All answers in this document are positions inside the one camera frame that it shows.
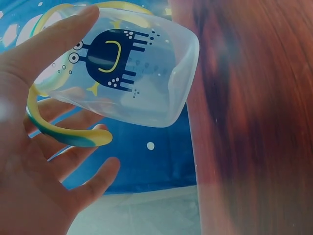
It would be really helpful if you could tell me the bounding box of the person's left hand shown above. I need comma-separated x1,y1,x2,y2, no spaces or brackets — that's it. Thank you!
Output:
0,5,121,235

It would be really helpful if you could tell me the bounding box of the clear printed cup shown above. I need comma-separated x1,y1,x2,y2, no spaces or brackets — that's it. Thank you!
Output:
25,1,200,149

